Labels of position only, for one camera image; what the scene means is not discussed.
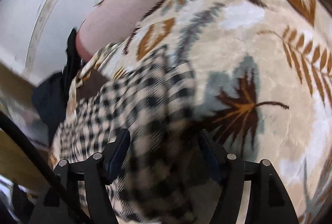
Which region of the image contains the beige leaf pattern blanket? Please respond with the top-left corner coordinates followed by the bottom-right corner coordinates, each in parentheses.
top-left (48, 0), bottom-right (332, 224)

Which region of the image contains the large pink pillow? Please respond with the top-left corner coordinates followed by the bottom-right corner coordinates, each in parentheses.
top-left (75, 0), bottom-right (221, 61)

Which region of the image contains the wooden cabinet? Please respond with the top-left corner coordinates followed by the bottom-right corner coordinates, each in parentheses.
top-left (1, 65), bottom-right (49, 193)

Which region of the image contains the black cable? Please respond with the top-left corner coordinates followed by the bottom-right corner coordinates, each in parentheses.
top-left (0, 110), bottom-right (62, 191)

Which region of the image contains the black beige checkered shirt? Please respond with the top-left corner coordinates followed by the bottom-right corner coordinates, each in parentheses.
top-left (50, 45), bottom-right (224, 224)

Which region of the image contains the black clothing pile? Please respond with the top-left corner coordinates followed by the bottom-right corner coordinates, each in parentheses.
top-left (32, 29), bottom-right (81, 143)

